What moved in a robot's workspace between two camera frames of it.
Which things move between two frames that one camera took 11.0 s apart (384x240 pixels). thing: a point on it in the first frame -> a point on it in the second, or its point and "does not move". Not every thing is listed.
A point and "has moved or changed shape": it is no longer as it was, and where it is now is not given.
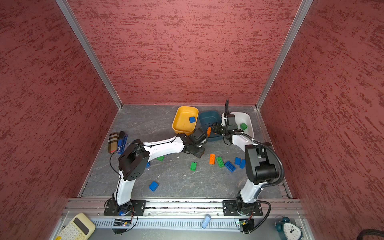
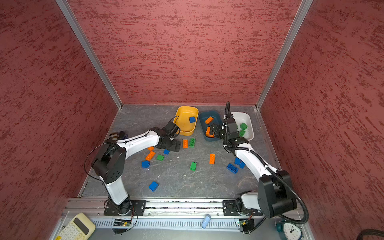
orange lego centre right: [212, 159] does not move
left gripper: [199, 154] -> [173, 147]
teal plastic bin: [207, 119] does not move
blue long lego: [231, 167] has moved or changed shape
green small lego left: [160, 158] does not move
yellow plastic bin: [185, 119] does not move
